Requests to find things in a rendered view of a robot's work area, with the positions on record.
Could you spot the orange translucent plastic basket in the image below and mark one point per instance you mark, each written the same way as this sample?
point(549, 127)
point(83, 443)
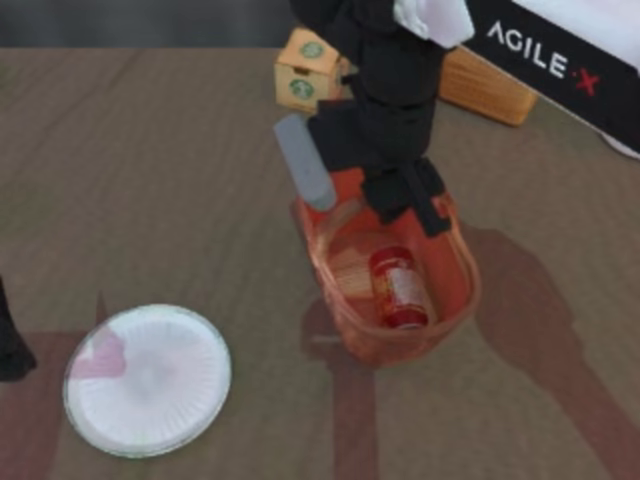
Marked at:
point(450, 280)

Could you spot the red can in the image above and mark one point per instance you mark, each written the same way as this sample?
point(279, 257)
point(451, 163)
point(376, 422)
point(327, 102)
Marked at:
point(402, 290)

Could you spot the cardboard box with green logos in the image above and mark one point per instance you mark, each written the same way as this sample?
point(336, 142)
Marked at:
point(305, 70)

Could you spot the orange wooden block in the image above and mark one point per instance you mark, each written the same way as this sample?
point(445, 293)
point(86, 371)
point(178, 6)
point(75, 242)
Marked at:
point(490, 95)

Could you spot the white ribbed round plate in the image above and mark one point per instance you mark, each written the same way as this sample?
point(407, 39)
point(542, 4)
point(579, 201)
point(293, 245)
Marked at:
point(150, 375)

